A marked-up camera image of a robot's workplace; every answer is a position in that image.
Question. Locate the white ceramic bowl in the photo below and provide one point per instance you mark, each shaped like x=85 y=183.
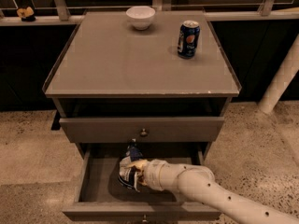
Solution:
x=140 y=17

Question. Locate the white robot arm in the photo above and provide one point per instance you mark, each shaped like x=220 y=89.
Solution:
x=196 y=182

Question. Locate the grey open middle drawer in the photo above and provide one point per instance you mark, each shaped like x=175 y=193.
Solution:
x=101 y=197

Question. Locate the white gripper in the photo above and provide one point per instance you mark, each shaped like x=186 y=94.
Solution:
x=153 y=174

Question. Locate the round metal drawer knob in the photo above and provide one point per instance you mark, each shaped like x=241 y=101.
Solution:
x=143 y=133

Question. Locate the blue chip bag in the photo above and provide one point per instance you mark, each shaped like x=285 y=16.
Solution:
x=127 y=170

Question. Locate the middle drawer metal knob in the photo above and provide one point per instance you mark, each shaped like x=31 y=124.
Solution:
x=144 y=220

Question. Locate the blue pepsi can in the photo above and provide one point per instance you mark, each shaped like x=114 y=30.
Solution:
x=188 y=38

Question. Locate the yellow and black object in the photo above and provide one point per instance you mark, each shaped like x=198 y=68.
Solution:
x=26 y=14

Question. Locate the grey top drawer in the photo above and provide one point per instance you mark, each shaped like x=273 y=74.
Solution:
x=121 y=130

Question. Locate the metal window railing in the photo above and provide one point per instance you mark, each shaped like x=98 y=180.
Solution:
x=44 y=12

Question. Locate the grey wooden drawer cabinet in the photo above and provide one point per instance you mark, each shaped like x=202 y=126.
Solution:
x=109 y=69

